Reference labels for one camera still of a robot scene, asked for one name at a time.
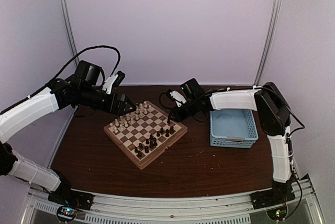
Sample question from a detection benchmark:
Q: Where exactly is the right aluminium frame post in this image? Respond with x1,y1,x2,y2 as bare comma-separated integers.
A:
254,0,282,85

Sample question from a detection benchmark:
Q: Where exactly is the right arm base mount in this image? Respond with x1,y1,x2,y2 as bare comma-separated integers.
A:
250,189,296,209

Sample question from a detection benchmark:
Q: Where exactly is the aluminium frame post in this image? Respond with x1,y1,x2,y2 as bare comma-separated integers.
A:
59,0,77,56
254,0,282,85

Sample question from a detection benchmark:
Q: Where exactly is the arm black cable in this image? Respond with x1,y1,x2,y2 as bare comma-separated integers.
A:
159,92,173,112
26,45,121,96

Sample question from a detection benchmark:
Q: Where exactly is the left aluminium frame post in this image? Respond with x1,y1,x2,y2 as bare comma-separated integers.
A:
59,0,77,56

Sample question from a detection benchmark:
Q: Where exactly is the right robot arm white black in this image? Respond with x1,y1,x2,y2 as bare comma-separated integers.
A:
167,79,295,204

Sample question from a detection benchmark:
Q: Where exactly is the light blue plastic basket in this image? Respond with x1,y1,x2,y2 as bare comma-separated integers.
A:
209,109,259,149

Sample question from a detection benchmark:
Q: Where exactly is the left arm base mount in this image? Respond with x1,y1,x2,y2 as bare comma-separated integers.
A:
48,191,94,210

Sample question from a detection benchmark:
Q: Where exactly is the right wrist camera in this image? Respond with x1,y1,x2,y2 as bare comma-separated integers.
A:
167,90,187,107

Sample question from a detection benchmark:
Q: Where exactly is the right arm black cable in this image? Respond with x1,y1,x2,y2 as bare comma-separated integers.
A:
159,92,173,112

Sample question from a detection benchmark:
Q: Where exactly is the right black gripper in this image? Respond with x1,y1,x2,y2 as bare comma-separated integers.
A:
169,98,198,122

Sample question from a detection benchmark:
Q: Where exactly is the row of white chess pieces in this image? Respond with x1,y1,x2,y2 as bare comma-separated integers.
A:
107,101,153,134

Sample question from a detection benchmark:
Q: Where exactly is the wooden chess board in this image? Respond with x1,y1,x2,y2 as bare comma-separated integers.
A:
104,101,188,170

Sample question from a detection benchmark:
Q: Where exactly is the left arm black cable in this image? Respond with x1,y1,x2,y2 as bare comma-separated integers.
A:
26,45,121,96

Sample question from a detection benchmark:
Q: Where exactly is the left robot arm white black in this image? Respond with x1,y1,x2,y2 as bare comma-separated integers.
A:
1,60,136,205

